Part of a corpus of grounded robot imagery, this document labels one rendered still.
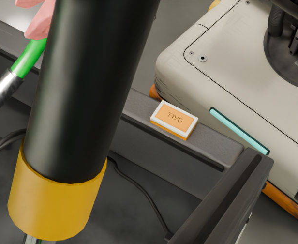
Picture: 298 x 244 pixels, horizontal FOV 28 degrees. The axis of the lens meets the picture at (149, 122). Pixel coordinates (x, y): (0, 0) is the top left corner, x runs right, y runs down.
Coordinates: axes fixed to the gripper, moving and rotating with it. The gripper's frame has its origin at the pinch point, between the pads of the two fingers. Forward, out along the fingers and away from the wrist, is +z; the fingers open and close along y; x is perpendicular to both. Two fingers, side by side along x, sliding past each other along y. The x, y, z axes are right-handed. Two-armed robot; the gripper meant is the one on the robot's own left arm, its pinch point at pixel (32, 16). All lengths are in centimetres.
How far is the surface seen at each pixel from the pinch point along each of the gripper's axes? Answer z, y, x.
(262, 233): 51, 15, 119
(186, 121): 5.9, 5.5, 27.3
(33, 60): 2.6, 2.5, 1.5
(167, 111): 7.4, 3.5, 26.3
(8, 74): 4.8, 2.8, 0.4
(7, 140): 16.1, 3.9, 8.5
